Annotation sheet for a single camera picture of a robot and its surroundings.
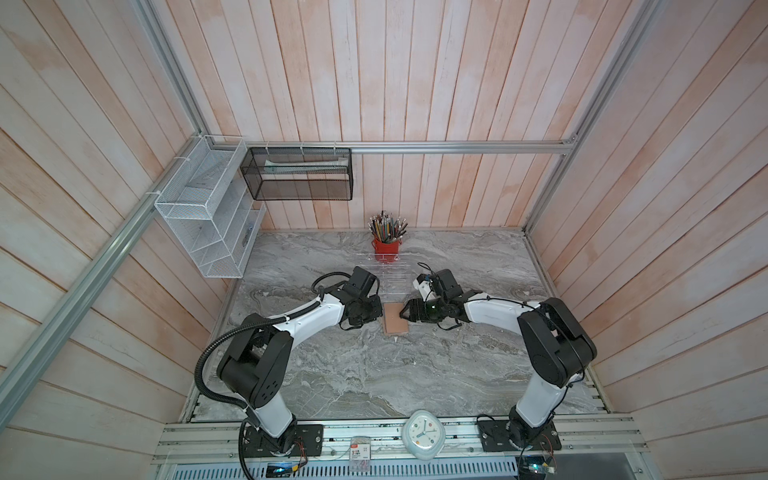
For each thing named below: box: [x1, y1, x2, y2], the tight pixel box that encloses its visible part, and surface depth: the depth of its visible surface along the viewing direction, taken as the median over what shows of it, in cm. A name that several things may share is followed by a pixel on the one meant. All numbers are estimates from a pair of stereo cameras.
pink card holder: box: [383, 303, 408, 335], surface depth 95 cm
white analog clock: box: [402, 410, 446, 461], surface depth 73 cm
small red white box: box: [349, 436, 371, 472], surface depth 72 cm
